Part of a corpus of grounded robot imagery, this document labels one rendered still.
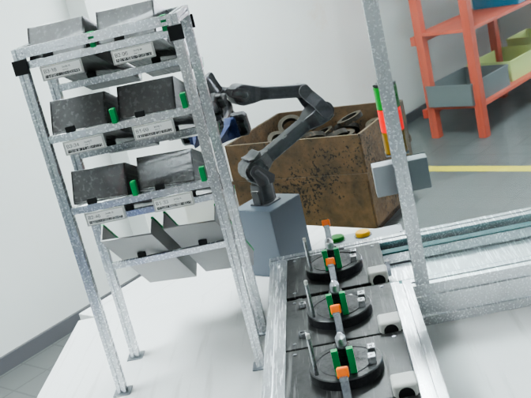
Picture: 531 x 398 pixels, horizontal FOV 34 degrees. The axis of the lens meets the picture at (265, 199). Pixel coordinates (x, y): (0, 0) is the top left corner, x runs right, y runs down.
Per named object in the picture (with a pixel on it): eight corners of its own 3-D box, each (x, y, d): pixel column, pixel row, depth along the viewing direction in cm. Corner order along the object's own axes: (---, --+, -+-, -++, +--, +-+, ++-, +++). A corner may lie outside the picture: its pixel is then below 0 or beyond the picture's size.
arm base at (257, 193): (264, 197, 247) (259, 178, 245) (281, 197, 242) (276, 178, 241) (249, 206, 242) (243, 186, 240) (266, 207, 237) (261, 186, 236)
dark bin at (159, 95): (169, 140, 210) (166, 111, 210) (220, 132, 206) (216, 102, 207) (119, 120, 183) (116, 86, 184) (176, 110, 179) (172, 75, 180)
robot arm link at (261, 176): (264, 177, 245) (259, 155, 243) (277, 182, 237) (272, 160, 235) (243, 184, 243) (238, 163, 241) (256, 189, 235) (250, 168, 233)
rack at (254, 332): (129, 354, 215) (34, 39, 192) (272, 326, 212) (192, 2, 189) (113, 398, 195) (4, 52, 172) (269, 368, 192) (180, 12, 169)
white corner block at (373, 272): (369, 283, 202) (366, 267, 200) (388, 279, 201) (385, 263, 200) (370, 290, 197) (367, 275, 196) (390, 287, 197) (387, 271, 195)
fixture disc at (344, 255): (306, 263, 216) (304, 256, 216) (360, 253, 215) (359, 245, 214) (306, 286, 203) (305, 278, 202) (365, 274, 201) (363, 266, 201)
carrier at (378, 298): (288, 309, 198) (276, 260, 194) (391, 289, 195) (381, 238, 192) (287, 360, 175) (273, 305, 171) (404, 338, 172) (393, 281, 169)
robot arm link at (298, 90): (319, 114, 249) (318, 77, 246) (333, 118, 241) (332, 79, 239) (225, 122, 237) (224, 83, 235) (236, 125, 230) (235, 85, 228)
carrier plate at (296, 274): (288, 267, 222) (286, 259, 221) (380, 249, 220) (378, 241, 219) (288, 306, 199) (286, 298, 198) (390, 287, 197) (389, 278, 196)
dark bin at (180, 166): (186, 201, 214) (182, 172, 215) (235, 194, 211) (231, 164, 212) (139, 190, 187) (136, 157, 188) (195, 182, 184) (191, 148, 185)
